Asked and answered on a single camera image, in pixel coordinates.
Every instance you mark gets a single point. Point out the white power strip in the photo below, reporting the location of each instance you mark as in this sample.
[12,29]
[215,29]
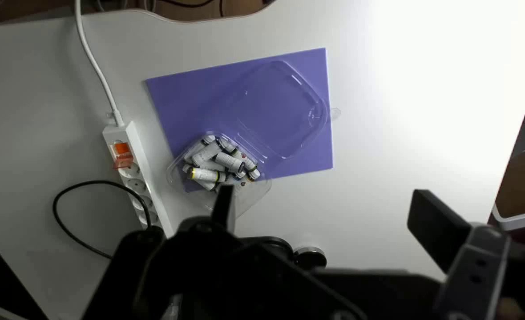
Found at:
[132,171]

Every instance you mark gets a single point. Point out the purple rectangular mat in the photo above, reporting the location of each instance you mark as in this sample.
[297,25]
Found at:
[183,100]

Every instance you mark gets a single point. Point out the black coffee machine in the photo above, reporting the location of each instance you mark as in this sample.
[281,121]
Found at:
[244,277]

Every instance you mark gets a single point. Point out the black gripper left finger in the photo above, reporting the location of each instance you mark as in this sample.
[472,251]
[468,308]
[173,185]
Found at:
[121,277]

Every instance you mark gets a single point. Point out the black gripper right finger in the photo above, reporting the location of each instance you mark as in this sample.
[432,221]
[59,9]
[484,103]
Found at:
[468,267]

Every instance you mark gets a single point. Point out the white black-banded battery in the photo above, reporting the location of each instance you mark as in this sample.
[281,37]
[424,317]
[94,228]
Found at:
[226,162]
[201,174]
[226,146]
[249,171]
[203,157]

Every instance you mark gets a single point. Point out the clear plastic clamshell container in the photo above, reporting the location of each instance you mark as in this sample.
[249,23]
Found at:
[272,112]

